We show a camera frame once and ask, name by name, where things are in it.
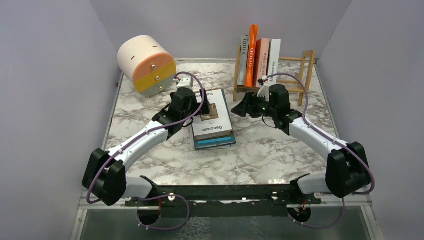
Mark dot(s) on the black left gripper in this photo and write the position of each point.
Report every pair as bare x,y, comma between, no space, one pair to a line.
205,109

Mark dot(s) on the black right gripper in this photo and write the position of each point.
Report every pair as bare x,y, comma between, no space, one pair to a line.
248,105

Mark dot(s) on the wooden book rack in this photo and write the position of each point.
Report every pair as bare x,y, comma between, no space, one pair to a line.
308,57

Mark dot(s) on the white Decorate book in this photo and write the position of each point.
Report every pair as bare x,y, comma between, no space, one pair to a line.
215,124

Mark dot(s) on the pink Warm Chord book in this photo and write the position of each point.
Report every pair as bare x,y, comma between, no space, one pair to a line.
261,60

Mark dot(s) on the white Afternoon Tea book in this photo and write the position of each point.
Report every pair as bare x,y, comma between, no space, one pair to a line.
273,56

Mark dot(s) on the grey ianra book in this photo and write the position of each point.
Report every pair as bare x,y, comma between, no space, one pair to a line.
243,59

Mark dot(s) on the orange Good Morning book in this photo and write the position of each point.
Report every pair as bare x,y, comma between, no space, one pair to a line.
253,34

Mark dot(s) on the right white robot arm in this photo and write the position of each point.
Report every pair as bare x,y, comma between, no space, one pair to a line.
347,168

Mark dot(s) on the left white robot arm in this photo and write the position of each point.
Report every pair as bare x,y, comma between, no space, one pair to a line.
105,175

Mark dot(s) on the teal bottom book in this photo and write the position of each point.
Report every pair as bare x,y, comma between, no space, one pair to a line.
212,143

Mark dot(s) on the cream orange cylinder container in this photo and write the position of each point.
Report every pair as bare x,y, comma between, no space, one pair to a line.
149,67

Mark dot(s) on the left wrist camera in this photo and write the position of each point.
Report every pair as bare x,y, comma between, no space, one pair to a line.
185,82

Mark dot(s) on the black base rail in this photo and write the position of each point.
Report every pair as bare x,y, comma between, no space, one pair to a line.
216,201

